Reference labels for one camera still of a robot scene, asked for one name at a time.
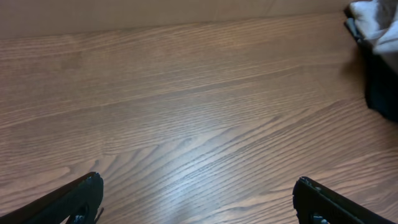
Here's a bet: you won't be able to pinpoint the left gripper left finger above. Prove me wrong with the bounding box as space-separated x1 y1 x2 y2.
1 172 104 224

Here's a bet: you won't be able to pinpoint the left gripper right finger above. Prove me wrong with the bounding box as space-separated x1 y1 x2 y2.
293 177 395 224

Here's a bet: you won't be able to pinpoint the beige shorts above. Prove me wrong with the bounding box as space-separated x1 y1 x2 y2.
348 0 397 72

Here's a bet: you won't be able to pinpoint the black garment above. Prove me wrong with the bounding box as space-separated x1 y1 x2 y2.
343 6 398 122

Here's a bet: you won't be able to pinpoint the grey shorts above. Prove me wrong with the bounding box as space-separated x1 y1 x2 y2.
345 17 363 41

